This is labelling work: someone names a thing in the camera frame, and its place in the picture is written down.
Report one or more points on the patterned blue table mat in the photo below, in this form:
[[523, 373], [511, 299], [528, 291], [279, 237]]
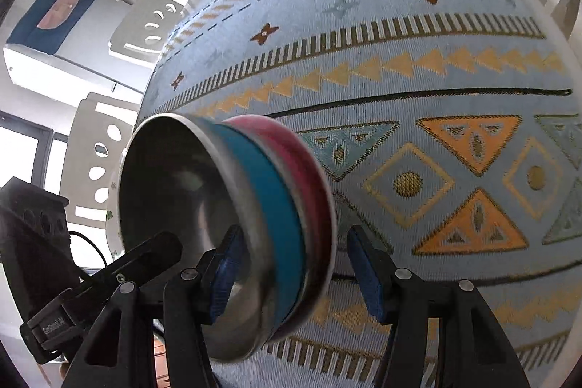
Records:
[[449, 129]]

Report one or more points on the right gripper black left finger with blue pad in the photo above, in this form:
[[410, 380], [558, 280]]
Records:
[[118, 349]]

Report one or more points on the white chair far left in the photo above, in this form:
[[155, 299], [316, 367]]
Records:
[[141, 35]]

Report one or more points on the white chair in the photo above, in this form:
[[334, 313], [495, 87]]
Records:
[[99, 134], [141, 35]]

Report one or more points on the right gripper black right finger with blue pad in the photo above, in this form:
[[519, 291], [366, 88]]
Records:
[[473, 349]]

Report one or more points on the magenta steel bowl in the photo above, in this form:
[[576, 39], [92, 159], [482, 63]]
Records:
[[311, 195]]

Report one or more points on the blue wall hanging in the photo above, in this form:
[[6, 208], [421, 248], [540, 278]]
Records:
[[47, 23]]

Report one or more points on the blue steel bowl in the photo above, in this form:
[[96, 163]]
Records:
[[196, 178]]

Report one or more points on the white chair near left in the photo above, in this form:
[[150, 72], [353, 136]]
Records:
[[99, 134]]

